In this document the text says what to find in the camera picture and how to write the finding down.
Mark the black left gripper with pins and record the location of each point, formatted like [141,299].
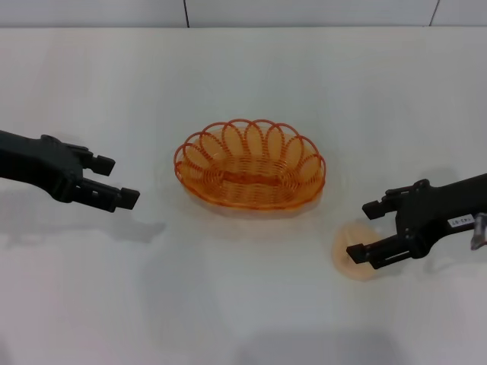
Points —
[38,163]

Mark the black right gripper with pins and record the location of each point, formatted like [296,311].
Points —
[433,213]

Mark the beige toy steamed bun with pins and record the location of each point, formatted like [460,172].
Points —
[354,233]

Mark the orange woven plastic basket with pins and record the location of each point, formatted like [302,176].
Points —
[243,178]

